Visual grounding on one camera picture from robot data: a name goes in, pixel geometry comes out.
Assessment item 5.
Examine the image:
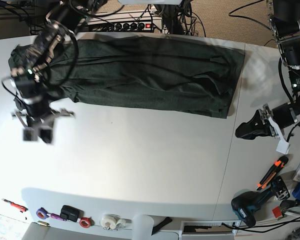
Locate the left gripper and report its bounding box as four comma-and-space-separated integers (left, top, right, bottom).
235, 104, 290, 154

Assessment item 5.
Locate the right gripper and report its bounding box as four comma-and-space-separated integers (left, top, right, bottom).
11, 108, 75, 144

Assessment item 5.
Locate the dark green t-shirt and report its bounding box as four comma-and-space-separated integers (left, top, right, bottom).
8, 36, 246, 120

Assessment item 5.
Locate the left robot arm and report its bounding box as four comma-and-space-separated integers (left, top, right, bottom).
235, 0, 300, 154

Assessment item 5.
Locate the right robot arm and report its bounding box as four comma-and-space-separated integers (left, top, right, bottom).
7, 0, 104, 144

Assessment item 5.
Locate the orange black utility knife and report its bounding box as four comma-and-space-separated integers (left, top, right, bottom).
256, 155, 289, 191

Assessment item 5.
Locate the red black screwdriver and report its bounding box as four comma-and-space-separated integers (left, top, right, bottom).
2, 198, 28, 213

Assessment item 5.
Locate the purple tape roll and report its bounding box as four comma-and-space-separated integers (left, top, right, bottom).
36, 207, 49, 220

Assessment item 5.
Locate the red square tag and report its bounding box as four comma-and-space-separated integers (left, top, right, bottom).
272, 206, 283, 219

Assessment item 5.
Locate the red tape roll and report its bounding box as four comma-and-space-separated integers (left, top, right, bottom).
79, 217, 92, 229

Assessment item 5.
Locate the clear tape dispenser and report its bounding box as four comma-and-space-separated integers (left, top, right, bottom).
99, 214, 132, 231

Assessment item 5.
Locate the white paper roll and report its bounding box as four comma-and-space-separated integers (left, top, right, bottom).
131, 214, 154, 240

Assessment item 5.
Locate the black power strip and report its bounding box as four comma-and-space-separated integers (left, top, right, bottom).
87, 22, 161, 33

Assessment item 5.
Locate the teal black cordless drill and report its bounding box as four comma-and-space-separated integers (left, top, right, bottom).
231, 176, 290, 228

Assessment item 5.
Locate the black action camera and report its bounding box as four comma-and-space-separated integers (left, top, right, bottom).
60, 205, 81, 222

